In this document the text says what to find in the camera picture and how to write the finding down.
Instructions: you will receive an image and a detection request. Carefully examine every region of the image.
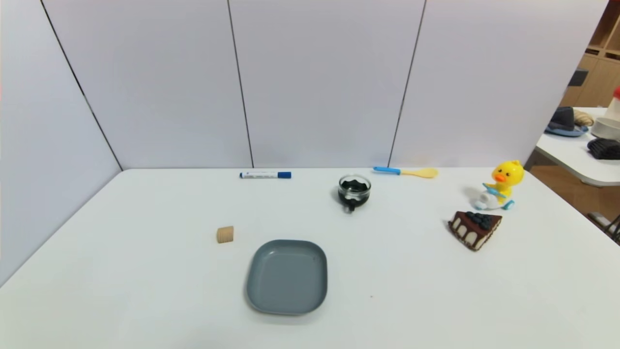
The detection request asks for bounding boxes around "white side table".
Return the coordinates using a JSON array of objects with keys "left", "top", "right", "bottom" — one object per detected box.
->
[{"left": 535, "top": 107, "right": 620, "bottom": 187}]

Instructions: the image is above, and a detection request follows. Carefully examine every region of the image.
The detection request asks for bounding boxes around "yellow duck scooter toy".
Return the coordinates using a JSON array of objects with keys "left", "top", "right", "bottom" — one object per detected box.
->
[{"left": 474, "top": 160, "right": 525, "bottom": 211}]

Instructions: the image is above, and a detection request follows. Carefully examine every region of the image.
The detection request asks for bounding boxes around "dark blue brimmed hat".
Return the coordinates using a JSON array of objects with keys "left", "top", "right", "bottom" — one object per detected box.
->
[{"left": 545, "top": 107, "right": 589, "bottom": 138}]

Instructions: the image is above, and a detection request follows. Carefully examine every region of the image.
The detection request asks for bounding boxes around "glass cup with black contents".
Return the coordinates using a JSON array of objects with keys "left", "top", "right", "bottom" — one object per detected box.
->
[{"left": 338, "top": 174, "right": 372, "bottom": 212}]

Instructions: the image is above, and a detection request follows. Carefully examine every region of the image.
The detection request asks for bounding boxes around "dark metal chair frame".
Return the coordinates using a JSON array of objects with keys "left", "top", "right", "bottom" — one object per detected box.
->
[{"left": 588, "top": 211, "right": 620, "bottom": 244}]

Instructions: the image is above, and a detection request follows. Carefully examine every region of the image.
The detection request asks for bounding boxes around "yellow spoon with blue handle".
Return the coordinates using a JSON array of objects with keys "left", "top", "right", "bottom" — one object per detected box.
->
[{"left": 373, "top": 166, "right": 439, "bottom": 179}]

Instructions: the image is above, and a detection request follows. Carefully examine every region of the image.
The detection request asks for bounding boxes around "wooden shelf cabinet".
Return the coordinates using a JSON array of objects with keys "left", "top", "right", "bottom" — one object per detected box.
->
[{"left": 559, "top": 0, "right": 620, "bottom": 108}]

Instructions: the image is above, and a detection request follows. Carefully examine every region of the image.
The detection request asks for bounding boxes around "black knit fabric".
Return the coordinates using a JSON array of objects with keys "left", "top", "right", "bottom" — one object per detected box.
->
[{"left": 587, "top": 138, "right": 620, "bottom": 160}]

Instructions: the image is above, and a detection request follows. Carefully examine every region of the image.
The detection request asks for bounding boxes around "grey square dish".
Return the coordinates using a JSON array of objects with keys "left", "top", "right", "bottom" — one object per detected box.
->
[{"left": 246, "top": 239, "right": 328, "bottom": 317}]

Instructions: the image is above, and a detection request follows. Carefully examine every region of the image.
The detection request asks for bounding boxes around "clear bottle with red cap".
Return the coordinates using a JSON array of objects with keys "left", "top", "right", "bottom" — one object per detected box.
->
[{"left": 603, "top": 86, "right": 620, "bottom": 122}]

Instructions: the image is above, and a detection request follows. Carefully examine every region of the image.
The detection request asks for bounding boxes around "chocolate blueberry cake slice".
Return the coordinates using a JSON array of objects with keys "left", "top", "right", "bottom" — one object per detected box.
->
[{"left": 448, "top": 210, "right": 503, "bottom": 252}]

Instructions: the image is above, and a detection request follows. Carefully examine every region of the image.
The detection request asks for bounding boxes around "white bowl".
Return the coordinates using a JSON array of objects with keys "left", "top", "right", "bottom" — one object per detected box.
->
[{"left": 591, "top": 117, "right": 620, "bottom": 142}]

